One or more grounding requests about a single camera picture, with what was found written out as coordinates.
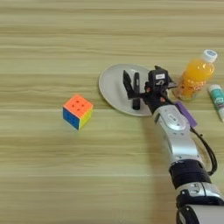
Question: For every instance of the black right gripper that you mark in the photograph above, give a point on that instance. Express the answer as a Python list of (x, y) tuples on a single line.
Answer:
[(154, 97)]

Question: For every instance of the orange juice bottle white cap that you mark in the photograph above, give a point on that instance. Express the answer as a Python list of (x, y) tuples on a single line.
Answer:
[(196, 75)]

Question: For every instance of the colourful puzzle cube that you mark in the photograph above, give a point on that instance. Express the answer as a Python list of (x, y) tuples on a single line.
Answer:
[(77, 110)]

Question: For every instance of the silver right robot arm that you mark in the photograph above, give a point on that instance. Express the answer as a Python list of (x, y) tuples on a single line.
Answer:
[(180, 137)]

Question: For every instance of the round beige plate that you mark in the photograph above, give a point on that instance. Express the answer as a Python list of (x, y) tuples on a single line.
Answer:
[(113, 87)]

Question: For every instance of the small black box white label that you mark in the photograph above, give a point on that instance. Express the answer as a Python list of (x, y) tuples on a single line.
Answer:
[(158, 77)]

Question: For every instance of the white green glue stick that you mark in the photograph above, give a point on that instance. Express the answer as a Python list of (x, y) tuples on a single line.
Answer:
[(218, 100)]

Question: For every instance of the purple rectangular eraser block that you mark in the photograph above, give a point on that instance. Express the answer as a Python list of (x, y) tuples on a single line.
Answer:
[(186, 114)]

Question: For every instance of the black marker pen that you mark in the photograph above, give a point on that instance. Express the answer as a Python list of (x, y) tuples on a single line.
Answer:
[(136, 93)]

